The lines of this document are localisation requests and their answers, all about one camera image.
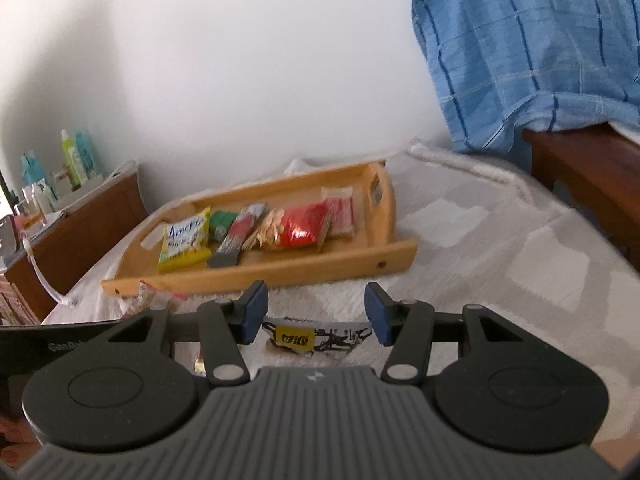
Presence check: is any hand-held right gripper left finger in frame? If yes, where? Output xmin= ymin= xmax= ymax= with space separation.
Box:
xmin=107 ymin=280 xmax=269 ymax=387

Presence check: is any yellow white snack packet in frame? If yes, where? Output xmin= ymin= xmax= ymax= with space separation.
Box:
xmin=158 ymin=207 xmax=212 ymax=274

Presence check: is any wooden tray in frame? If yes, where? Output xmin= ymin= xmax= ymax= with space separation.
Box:
xmin=101 ymin=160 xmax=419 ymax=297

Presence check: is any green bottle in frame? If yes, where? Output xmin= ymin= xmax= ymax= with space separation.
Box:
xmin=60 ymin=129 xmax=82 ymax=189

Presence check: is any glass jar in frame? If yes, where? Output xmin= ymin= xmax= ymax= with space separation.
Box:
xmin=13 ymin=185 xmax=49 ymax=230

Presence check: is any white cable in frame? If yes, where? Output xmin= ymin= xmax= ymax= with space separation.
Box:
xmin=24 ymin=239 xmax=82 ymax=309

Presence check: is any green snack packet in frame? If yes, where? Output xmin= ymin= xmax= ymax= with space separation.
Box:
xmin=209 ymin=209 xmax=240 ymax=242

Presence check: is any person's bare leg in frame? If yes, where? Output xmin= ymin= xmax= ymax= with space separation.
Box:
xmin=592 ymin=437 xmax=640 ymax=480

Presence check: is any wooden cabinet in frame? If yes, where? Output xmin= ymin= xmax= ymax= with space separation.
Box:
xmin=0 ymin=161 xmax=150 ymax=325

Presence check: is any teal bottle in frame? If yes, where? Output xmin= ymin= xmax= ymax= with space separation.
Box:
xmin=74 ymin=131 xmax=99 ymax=182

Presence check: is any red black snack packet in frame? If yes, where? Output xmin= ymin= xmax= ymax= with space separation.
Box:
xmin=207 ymin=203 xmax=269 ymax=268

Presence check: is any wooden bed frame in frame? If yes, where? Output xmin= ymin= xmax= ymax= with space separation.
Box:
xmin=521 ymin=121 xmax=640 ymax=263

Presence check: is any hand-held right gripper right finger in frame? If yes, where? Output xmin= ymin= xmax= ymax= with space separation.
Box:
xmin=364 ymin=282 xmax=534 ymax=387

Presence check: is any blue plaid cloth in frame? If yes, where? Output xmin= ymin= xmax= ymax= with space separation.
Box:
xmin=410 ymin=0 xmax=640 ymax=157

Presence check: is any red nut snack bag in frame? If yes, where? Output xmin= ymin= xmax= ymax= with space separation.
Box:
xmin=248 ymin=202 xmax=331 ymax=252

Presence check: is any red clear biscuit packet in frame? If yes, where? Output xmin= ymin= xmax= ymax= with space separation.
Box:
xmin=121 ymin=281 xmax=190 ymax=320

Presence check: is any blue bottle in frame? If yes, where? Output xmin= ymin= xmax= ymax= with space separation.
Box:
xmin=20 ymin=151 xmax=47 ymax=187

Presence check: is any brown snack packet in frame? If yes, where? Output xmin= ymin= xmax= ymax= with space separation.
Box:
xmin=261 ymin=315 xmax=374 ymax=357

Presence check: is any white tray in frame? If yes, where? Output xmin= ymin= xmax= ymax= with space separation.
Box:
xmin=49 ymin=160 xmax=139 ymax=213

